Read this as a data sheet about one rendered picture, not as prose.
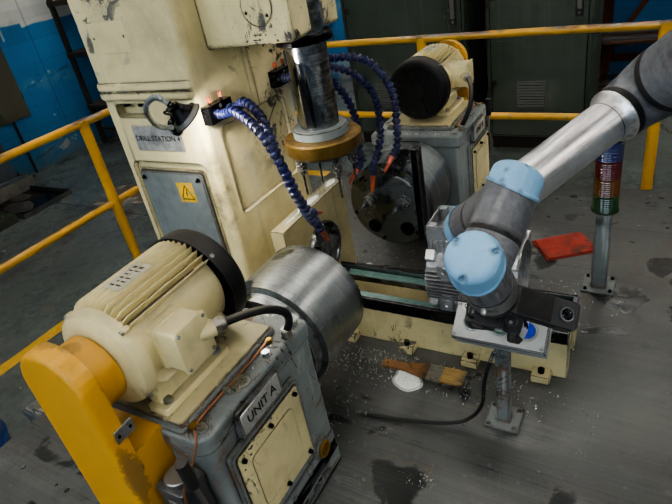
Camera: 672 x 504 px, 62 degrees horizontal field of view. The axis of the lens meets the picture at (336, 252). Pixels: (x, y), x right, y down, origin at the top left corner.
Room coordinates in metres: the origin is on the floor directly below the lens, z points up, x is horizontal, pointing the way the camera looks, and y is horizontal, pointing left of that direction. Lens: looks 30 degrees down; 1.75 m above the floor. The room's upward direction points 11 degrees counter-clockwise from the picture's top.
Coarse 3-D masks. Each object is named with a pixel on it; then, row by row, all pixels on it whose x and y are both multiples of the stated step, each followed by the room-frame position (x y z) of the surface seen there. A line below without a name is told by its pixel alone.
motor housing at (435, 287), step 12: (528, 240) 1.05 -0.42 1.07; (528, 252) 1.07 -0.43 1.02; (432, 264) 1.05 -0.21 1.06; (528, 264) 1.07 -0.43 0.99; (432, 276) 1.03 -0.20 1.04; (516, 276) 0.95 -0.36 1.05; (528, 276) 1.06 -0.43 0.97; (432, 288) 1.03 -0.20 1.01; (444, 288) 1.01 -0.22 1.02; (456, 300) 1.01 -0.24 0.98
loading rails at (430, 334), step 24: (360, 264) 1.32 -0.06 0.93; (360, 288) 1.28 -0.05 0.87; (384, 288) 1.24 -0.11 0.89; (408, 288) 1.20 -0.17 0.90; (384, 312) 1.13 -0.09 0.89; (408, 312) 1.09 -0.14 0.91; (432, 312) 1.06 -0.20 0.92; (384, 336) 1.13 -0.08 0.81; (408, 336) 1.10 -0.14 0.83; (432, 336) 1.06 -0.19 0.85; (552, 336) 0.91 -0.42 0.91; (576, 336) 1.00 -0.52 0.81; (480, 360) 0.99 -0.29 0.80; (528, 360) 0.93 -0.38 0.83; (552, 360) 0.90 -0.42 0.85
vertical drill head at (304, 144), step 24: (312, 0) 1.23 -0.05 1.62; (312, 24) 1.22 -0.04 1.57; (312, 48) 1.22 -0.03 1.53; (312, 72) 1.22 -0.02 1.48; (312, 96) 1.22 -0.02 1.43; (312, 120) 1.22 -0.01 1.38; (336, 120) 1.24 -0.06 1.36; (288, 144) 1.23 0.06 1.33; (312, 144) 1.20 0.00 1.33; (336, 144) 1.18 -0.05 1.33; (336, 168) 1.19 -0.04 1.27
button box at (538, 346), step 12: (456, 312) 0.85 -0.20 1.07; (456, 324) 0.83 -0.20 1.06; (456, 336) 0.82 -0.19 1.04; (468, 336) 0.81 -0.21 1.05; (480, 336) 0.80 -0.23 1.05; (492, 336) 0.79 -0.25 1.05; (504, 336) 0.78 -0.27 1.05; (540, 336) 0.75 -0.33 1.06; (504, 348) 0.78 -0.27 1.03; (516, 348) 0.75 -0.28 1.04; (528, 348) 0.74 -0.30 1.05; (540, 348) 0.74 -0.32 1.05
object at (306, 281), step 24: (264, 264) 1.04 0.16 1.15; (288, 264) 0.99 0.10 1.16; (312, 264) 0.99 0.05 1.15; (336, 264) 1.01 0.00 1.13; (264, 288) 0.92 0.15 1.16; (288, 288) 0.92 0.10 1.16; (312, 288) 0.93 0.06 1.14; (336, 288) 0.95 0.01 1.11; (312, 312) 0.88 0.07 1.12; (336, 312) 0.91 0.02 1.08; (360, 312) 0.98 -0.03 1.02; (312, 336) 0.86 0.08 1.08; (336, 336) 0.89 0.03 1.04
